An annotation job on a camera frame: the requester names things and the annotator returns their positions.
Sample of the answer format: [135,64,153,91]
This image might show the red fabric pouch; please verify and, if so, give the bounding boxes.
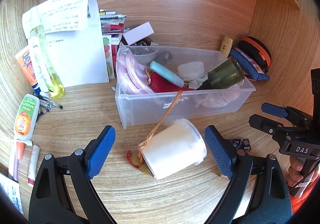
[149,72,195,93]

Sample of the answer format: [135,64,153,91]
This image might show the clear bottle with yellow liquid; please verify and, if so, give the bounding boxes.
[29,7,65,99]

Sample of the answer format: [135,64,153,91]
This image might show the white pink lip balm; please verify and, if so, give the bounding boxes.
[27,145,41,187]

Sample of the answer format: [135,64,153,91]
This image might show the dark metal trinkets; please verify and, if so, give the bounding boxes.
[131,37,159,47]

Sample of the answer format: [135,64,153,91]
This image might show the stack of thin books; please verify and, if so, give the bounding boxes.
[99,9,127,51]

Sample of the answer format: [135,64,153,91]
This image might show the white bowl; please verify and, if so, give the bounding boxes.
[129,46,160,65]

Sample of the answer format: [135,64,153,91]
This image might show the white printed paper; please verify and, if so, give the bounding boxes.
[0,171,24,214]

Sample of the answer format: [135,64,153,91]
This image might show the white slim tube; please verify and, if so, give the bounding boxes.
[27,37,50,93]

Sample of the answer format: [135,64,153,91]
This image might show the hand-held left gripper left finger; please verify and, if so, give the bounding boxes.
[29,125,118,224]

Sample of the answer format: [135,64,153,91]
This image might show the black pen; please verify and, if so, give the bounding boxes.
[33,92,63,110]

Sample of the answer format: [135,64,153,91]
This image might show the white drawstring pouch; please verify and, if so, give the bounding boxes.
[192,78,242,109]

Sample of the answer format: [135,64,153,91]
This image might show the small dark blue box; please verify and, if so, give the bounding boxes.
[230,138,250,151]

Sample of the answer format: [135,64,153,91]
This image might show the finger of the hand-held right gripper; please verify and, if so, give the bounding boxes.
[261,102,313,127]
[249,114,290,139]

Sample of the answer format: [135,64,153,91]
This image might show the large white paper sheet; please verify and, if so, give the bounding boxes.
[44,0,110,88]

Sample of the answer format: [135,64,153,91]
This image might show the person's right hand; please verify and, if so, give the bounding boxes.
[286,157,305,189]

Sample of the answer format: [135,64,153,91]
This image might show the pink ribbed fabric pouch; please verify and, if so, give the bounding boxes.
[117,53,155,95]

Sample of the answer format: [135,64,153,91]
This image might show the beige tube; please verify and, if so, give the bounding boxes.
[219,37,233,58]

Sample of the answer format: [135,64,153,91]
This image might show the handwritten white paper note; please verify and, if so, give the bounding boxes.
[22,0,90,38]

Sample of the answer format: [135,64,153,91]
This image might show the orange sunscreen tube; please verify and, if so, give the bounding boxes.
[15,48,42,90]

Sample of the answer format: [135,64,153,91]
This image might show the white rectangular box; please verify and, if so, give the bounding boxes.
[123,22,154,45]

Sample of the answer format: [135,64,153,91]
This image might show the purple pen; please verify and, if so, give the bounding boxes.
[12,157,20,182]

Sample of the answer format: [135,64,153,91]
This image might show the orange cord pendant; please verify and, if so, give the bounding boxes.
[126,90,184,177]

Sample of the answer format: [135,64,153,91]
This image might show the clear plastic storage box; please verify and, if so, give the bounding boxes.
[115,42,256,130]

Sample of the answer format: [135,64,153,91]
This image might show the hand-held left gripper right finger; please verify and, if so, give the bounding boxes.
[204,125,293,224]

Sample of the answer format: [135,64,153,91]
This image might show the fruit sticker sheet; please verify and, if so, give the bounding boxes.
[102,34,112,80]

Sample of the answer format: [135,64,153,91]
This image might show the teal oblong case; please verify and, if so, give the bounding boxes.
[149,61,185,88]

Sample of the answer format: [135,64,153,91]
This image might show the wooden desktop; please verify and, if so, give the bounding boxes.
[0,47,320,224]

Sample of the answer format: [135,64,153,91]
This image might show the blue patterned pencil pouch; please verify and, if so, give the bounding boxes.
[229,47,270,82]

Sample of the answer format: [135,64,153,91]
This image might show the person's orange clothing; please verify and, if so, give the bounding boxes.
[291,184,318,212]

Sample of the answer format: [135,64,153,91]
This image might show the black round case orange zip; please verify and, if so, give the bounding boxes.
[237,37,272,73]

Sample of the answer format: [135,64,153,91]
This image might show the white plastic cup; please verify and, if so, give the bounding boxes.
[138,118,208,181]

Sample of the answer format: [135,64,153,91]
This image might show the white tube with orange label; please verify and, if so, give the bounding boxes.
[13,94,41,161]

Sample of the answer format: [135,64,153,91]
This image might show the dark green bottle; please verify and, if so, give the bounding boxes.
[196,57,245,90]

